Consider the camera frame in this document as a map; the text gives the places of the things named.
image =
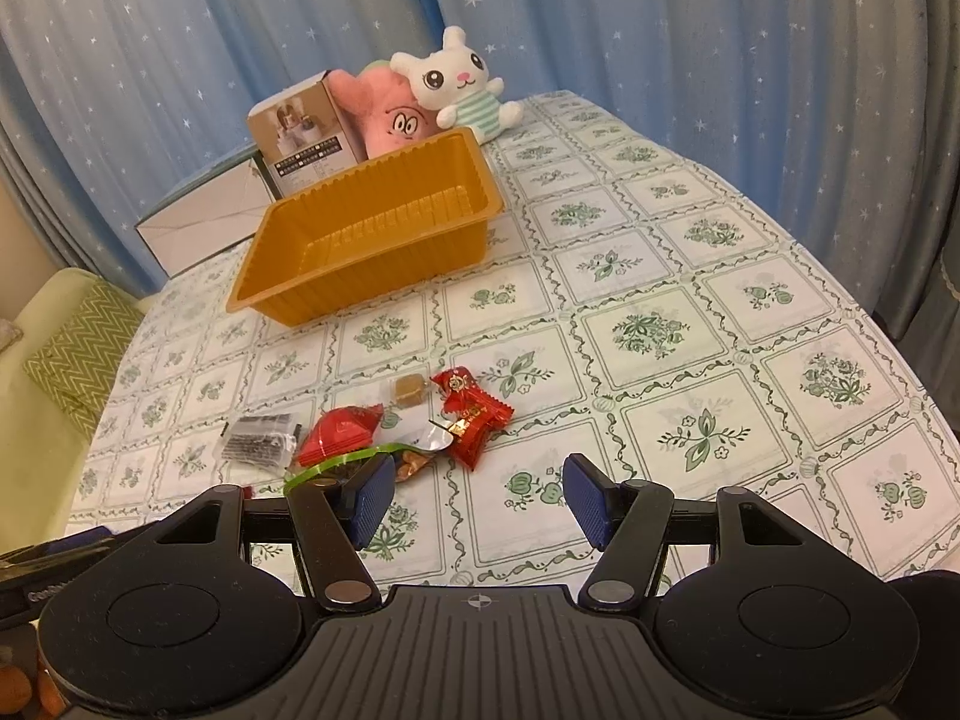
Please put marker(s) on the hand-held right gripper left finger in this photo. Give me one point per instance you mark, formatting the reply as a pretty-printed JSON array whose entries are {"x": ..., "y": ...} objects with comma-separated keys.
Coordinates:
[{"x": 373, "y": 500}]

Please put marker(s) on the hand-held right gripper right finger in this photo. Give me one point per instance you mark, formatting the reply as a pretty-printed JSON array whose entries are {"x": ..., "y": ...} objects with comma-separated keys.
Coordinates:
[{"x": 589, "y": 500}]

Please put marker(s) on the beige printed product box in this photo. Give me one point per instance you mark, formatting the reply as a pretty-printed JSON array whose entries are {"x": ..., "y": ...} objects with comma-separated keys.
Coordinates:
[{"x": 300, "y": 135}]

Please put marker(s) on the grey-blue heavy curtain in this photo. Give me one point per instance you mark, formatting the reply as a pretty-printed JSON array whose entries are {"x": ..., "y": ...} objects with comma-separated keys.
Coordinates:
[
  {"x": 930, "y": 165},
  {"x": 67, "y": 187}
]

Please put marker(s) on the sheer blue star curtain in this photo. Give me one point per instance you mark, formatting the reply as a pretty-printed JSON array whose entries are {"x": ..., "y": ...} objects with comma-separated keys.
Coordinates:
[
  {"x": 225, "y": 30},
  {"x": 675, "y": 22}
]

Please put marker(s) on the red triangular snack packet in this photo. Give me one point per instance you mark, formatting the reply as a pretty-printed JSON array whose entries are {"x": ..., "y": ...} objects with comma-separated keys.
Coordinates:
[{"x": 337, "y": 435}]

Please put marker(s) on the green zigzag cushion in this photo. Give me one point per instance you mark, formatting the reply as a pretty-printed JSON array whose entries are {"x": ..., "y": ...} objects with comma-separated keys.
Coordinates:
[{"x": 75, "y": 352}]

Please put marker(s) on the brown candy cube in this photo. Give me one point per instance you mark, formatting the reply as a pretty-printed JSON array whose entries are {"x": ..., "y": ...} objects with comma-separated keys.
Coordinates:
[{"x": 409, "y": 390}]

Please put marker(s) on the white bunny plush toy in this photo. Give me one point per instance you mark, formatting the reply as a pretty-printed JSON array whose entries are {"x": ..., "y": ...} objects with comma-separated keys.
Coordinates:
[{"x": 450, "y": 79}]

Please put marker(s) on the floral checked tablecloth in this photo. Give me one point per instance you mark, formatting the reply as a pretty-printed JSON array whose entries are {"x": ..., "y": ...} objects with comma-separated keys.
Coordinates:
[{"x": 675, "y": 240}]

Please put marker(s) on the red candy packet gold print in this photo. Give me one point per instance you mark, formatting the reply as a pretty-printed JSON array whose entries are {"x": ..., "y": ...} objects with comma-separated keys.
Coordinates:
[{"x": 472, "y": 420}]

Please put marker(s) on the orange plastic tray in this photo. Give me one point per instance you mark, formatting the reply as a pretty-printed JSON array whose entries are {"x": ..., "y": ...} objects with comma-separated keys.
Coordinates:
[{"x": 322, "y": 292}]

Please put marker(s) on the yellow-green sofa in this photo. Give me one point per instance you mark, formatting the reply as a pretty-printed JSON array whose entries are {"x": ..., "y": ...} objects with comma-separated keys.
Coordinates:
[{"x": 30, "y": 465}]

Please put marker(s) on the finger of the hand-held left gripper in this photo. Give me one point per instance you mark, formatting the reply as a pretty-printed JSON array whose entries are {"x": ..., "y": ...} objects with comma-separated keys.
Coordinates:
[{"x": 86, "y": 540}]

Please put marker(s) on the white flat box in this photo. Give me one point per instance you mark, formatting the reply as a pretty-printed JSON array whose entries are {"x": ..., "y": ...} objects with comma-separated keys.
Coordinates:
[{"x": 202, "y": 217}]

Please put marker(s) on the dark snack in clear packet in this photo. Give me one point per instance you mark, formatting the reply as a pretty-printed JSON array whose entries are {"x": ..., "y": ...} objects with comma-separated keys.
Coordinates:
[{"x": 259, "y": 442}]

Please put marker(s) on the green-edged nut packet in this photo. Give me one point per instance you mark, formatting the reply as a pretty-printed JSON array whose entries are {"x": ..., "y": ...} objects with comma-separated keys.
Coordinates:
[{"x": 409, "y": 461}]

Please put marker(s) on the pink plush toy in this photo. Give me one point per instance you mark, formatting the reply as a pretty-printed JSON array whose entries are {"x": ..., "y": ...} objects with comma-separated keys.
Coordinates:
[{"x": 390, "y": 120}]

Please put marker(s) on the grey patterned cushion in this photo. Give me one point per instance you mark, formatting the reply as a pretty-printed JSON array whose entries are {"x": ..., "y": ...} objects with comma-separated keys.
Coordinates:
[{"x": 7, "y": 334}]

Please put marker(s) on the person's left hand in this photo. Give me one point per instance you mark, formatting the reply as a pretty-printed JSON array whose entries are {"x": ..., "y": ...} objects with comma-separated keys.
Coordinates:
[{"x": 15, "y": 690}]

